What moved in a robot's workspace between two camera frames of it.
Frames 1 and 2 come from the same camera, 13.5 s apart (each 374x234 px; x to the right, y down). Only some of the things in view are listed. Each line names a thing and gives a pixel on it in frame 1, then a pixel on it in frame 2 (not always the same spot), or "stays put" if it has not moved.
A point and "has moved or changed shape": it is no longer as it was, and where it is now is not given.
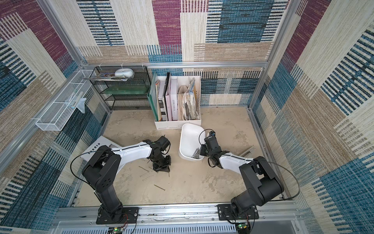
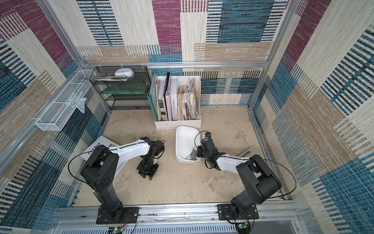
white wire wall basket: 73,98 stays put
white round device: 127,73 stays put
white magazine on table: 100,142 stays put
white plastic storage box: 192,136 has moved or changed shape
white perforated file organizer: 179,102 stays put
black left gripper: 166,168 to 151,173
